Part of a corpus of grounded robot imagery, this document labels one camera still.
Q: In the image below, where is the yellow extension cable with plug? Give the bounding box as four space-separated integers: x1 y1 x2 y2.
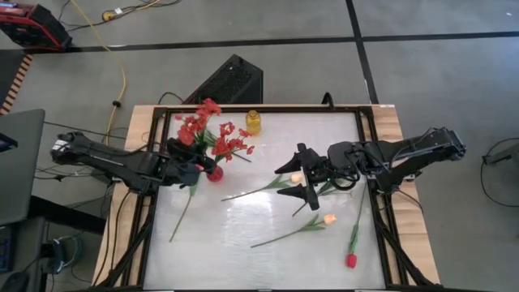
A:
101 0 163 22

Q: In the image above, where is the black power strip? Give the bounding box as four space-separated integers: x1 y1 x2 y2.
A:
43 236 83 276

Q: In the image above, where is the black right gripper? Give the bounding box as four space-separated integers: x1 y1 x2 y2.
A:
273 142 332 213

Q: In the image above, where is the black looped floor cable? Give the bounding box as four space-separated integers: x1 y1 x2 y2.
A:
480 136 519 208

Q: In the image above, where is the black cable loop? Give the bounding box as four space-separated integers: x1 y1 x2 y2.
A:
321 92 337 111

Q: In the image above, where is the red and black tool case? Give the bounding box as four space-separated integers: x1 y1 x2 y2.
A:
0 2 74 52

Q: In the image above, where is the grey stand foot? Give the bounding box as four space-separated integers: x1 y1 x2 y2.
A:
482 142 519 166

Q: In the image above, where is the black aluminium table frame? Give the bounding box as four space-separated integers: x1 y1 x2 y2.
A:
95 104 443 292

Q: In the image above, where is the red glass vase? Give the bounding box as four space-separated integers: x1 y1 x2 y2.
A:
205 164 225 183

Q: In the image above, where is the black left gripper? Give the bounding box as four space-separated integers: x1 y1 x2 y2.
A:
165 137 217 188

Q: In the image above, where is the long yellow floor cable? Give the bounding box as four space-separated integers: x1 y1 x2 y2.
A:
68 0 127 145

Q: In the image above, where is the red artificial flower bunch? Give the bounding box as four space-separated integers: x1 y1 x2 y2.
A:
209 120 256 164
174 97 223 148

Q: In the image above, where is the yellow glass vase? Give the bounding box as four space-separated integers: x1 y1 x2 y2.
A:
245 109 262 136

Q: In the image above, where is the black perforated box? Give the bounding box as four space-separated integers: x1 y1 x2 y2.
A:
183 53 264 105

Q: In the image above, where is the orange black striped mat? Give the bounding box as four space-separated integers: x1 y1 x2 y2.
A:
0 52 34 117

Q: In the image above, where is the peach artificial tulip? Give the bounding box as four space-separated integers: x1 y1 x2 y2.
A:
220 171 305 203
250 213 338 249

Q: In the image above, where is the red artificial tulip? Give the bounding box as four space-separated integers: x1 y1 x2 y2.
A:
345 184 368 270
169 164 203 243

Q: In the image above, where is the grey laptop lid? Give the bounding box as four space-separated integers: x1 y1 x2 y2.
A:
0 108 46 227

